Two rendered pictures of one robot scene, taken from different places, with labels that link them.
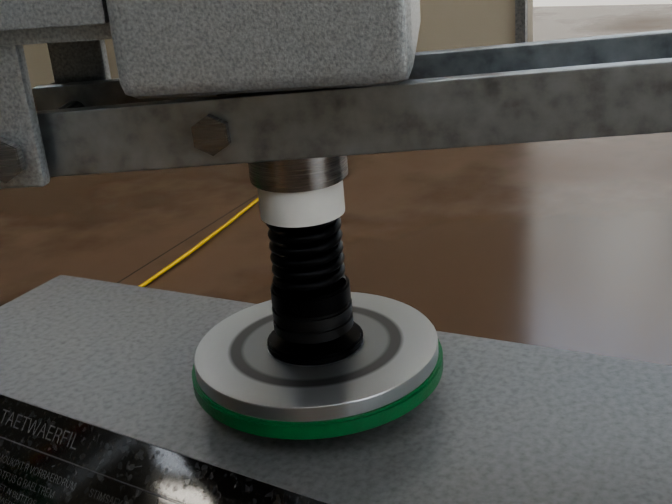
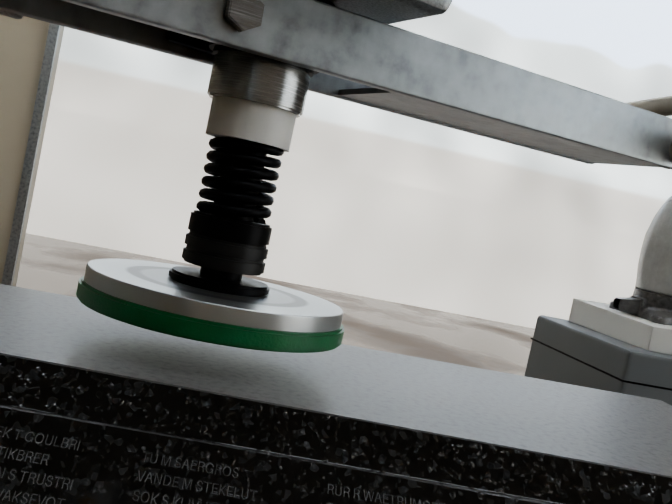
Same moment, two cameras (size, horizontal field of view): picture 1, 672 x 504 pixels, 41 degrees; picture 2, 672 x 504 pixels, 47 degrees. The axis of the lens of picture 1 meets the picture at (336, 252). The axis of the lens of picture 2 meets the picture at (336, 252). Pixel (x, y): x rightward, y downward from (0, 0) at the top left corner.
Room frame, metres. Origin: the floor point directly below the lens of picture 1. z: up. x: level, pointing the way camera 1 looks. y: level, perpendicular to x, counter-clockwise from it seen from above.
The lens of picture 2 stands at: (0.14, 0.36, 0.94)
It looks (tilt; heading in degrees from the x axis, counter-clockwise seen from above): 3 degrees down; 321
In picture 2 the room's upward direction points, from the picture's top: 12 degrees clockwise
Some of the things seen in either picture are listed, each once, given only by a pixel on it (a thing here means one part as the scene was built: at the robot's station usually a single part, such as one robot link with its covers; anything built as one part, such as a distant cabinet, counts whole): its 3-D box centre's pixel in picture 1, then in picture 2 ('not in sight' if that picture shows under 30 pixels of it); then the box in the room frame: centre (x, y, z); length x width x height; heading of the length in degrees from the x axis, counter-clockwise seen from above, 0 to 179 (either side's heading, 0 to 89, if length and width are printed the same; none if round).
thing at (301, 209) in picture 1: (300, 192); (251, 121); (0.70, 0.02, 1.00); 0.07 x 0.07 x 0.04
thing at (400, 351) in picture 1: (316, 348); (217, 292); (0.70, 0.02, 0.85); 0.21 x 0.21 x 0.01
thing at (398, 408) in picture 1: (316, 352); (216, 297); (0.70, 0.02, 0.85); 0.22 x 0.22 x 0.04
